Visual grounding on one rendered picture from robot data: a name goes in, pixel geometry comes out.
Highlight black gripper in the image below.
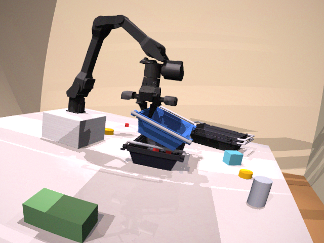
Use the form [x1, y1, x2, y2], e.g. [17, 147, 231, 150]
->
[121, 77, 178, 119]

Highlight green rectangular block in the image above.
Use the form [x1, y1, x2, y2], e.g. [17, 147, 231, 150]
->
[22, 188, 98, 243]

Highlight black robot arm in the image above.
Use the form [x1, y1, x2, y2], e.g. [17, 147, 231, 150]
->
[65, 15, 184, 114]

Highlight light blue block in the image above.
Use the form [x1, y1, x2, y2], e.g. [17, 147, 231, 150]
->
[222, 150, 243, 166]

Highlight yellow short cylinder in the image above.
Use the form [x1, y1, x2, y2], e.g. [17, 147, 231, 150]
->
[105, 128, 114, 135]
[238, 169, 253, 179]

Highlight grey cylinder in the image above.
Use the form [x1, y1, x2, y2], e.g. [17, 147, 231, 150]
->
[247, 176, 273, 208]

